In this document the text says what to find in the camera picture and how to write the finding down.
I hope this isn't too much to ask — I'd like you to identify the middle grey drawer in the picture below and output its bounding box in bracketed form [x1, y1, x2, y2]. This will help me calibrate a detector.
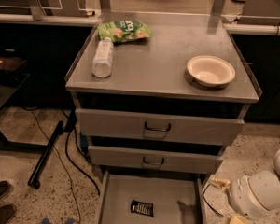
[89, 146, 222, 174]

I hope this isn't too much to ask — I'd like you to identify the top grey drawer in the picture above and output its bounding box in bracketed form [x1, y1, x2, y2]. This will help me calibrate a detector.
[76, 108, 244, 146]

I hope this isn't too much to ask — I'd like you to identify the grey metal drawer cabinet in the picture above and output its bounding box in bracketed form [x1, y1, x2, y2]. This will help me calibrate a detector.
[64, 10, 263, 185]

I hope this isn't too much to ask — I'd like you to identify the black rxbar chocolate bar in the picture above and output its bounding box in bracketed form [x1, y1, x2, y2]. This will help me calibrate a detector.
[130, 200, 154, 217]

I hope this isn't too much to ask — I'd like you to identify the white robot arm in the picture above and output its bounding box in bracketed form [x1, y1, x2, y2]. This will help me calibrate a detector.
[209, 149, 280, 224]

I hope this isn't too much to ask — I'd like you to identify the green snack bag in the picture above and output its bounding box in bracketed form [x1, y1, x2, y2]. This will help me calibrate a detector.
[97, 20, 151, 43]

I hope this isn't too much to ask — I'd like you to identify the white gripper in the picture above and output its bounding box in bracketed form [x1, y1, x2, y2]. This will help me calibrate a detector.
[210, 170, 280, 224]

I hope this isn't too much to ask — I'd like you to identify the black looped floor cable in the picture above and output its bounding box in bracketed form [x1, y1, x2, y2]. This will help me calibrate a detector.
[202, 182, 224, 218]

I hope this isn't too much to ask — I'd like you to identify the black side table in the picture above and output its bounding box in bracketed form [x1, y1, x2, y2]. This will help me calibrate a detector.
[0, 51, 29, 108]

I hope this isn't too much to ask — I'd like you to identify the lower brown shoe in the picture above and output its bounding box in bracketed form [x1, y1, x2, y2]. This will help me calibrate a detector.
[0, 204, 16, 224]

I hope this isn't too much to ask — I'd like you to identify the black table leg bar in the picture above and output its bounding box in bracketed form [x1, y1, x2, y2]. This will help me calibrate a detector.
[28, 121, 63, 189]

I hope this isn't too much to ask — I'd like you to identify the white paper bowl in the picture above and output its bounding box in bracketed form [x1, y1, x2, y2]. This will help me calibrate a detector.
[187, 55, 236, 87]

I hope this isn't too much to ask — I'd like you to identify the black cable left floor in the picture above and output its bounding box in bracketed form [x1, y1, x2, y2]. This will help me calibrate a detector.
[61, 109, 101, 197]

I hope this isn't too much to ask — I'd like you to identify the bottom grey open drawer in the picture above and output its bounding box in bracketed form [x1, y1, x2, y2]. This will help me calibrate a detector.
[95, 170, 206, 224]

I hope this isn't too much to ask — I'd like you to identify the clear plastic water bottle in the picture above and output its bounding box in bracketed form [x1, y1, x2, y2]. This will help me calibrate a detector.
[91, 37, 114, 78]

